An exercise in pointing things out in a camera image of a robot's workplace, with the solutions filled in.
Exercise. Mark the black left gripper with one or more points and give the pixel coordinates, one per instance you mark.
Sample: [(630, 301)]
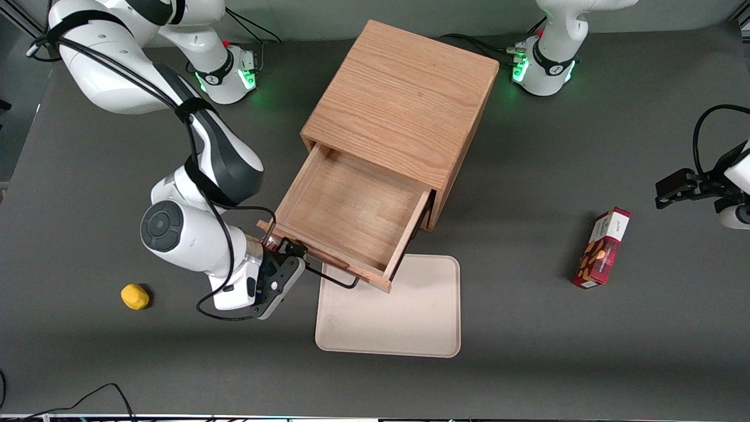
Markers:
[(707, 183)]

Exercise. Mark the red cola bottle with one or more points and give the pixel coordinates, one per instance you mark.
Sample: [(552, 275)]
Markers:
[(268, 240)]

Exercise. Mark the beige plastic tray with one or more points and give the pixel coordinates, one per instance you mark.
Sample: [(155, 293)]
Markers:
[(404, 316)]

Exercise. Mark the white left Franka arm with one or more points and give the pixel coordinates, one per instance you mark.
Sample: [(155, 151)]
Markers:
[(551, 53)]

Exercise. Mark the wooden drawer cabinet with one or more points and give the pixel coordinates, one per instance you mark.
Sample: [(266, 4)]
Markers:
[(404, 99)]

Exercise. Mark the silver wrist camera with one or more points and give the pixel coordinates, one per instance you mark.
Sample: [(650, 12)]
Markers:
[(735, 218), (234, 290)]

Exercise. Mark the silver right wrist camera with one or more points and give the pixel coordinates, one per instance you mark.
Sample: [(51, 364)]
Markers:
[(234, 290)]

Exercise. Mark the aluminium frame rail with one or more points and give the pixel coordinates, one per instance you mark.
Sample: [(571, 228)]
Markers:
[(26, 17)]

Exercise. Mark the red cookie box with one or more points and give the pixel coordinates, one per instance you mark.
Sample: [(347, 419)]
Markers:
[(603, 249)]

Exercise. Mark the yellow lemon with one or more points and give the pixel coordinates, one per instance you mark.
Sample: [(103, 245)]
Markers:
[(135, 296)]

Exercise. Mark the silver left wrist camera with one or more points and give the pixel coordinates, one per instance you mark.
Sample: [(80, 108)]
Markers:
[(735, 218)]

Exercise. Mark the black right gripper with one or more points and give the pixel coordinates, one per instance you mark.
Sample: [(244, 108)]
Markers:
[(270, 271)]

